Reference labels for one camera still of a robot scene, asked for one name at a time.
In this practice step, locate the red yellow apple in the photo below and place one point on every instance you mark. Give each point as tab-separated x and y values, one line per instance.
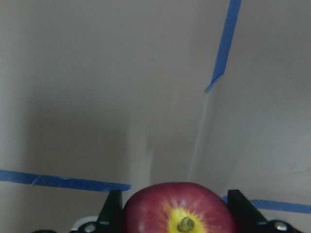
177	208

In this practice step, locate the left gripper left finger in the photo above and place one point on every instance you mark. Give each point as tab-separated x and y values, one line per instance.
110	217

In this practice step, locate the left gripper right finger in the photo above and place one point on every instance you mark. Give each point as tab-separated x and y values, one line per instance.
249	218

